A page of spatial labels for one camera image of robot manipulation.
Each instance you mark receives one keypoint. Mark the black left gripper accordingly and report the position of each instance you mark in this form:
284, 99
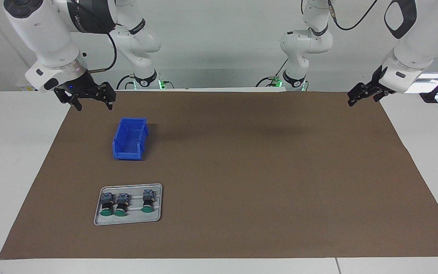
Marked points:
378, 86

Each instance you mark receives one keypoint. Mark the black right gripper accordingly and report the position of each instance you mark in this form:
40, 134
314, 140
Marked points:
78, 87

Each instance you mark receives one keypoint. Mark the green push button switch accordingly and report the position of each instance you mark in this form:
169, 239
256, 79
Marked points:
148, 201
107, 205
121, 205

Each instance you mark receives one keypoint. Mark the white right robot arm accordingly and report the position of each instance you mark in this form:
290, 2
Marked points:
40, 30

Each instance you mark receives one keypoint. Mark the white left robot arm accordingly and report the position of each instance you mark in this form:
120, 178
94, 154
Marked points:
413, 49

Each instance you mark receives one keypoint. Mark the blue plastic storage bin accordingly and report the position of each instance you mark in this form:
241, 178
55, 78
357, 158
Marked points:
129, 152

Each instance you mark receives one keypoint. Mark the white power box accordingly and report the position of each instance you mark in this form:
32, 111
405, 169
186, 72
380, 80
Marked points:
25, 88

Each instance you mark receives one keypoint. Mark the grey metal tray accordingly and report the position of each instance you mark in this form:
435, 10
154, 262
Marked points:
154, 217

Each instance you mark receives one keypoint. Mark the brown paper table mat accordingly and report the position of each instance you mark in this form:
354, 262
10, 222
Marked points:
242, 209

